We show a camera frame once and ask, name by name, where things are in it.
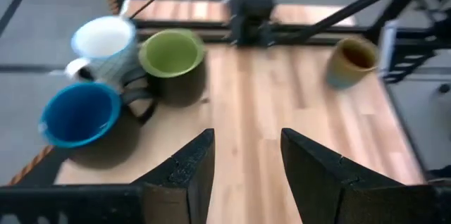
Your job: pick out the wooden workbench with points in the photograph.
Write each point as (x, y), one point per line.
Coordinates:
(183, 10)

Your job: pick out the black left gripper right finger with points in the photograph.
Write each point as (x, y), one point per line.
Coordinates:
(324, 188)

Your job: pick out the aluminium bracket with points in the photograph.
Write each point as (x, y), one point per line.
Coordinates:
(385, 41)

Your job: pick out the black rig frame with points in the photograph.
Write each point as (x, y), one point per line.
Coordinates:
(334, 14)

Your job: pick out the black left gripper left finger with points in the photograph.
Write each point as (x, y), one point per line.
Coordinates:
(169, 196)

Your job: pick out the dark green rounded mug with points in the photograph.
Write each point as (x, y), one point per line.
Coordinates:
(171, 53)

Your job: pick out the blue-lined dark mug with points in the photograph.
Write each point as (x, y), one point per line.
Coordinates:
(79, 115)

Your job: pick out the white ceramic mug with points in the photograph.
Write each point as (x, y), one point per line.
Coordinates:
(102, 39)

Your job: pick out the yellow and teal mug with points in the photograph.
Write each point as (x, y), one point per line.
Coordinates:
(349, 65)

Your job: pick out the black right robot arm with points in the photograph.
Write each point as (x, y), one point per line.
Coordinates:
(252, 12)

